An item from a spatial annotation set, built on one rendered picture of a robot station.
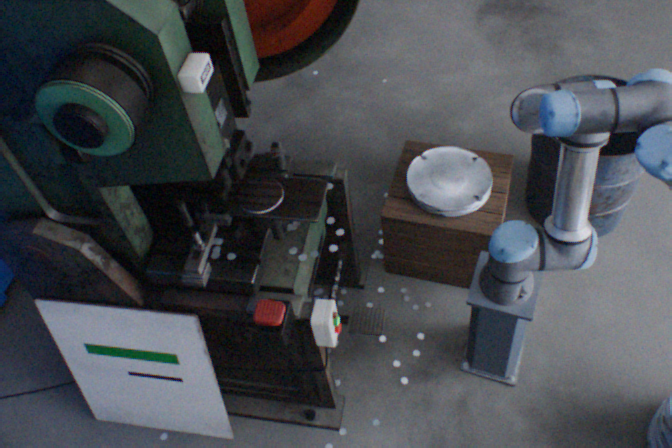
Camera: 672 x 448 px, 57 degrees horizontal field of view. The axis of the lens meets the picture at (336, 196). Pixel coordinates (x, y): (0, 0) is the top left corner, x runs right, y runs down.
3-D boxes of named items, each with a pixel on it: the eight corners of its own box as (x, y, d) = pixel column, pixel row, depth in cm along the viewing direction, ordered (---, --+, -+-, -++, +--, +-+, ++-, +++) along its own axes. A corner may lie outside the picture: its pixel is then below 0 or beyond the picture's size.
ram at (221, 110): (260, 146, 164) (234, 54, 142) (244, 189, 155) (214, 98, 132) (198, 143, 167) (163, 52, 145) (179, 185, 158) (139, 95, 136)
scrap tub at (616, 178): (623, 166, 261) (655, 76, 225) (636, 248, 235) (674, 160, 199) (519, 161, 270) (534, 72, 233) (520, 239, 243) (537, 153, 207)
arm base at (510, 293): (537, 268, 182) (542, 249, 174) (527, 312, 173) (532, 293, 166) (485, 256, 187) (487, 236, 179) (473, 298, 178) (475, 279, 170)
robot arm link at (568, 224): (528, 251, 175) (547, 73, 143) (583, 249, 174) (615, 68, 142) (537, 281, 166) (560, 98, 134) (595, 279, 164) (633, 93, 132)
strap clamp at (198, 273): (224, 234, 170) (214, 210, 162) (205, 287, 159) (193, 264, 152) (203, 232, 171) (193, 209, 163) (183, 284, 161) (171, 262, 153)
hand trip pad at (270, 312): (290, 317, 153) (285, 301, 148) (285, 339, 150) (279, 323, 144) (263, 314, 155) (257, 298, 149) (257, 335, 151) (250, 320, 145)
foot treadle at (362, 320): (386, 316, 215) (386, 308, 211) (382, 342, 209) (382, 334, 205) (225, 298, 227) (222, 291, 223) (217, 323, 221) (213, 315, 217)
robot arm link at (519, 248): (484, 247, 177) (487, 217, 167) (532, 245, 176) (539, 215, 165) (490, 283, 169) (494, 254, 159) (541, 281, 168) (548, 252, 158)
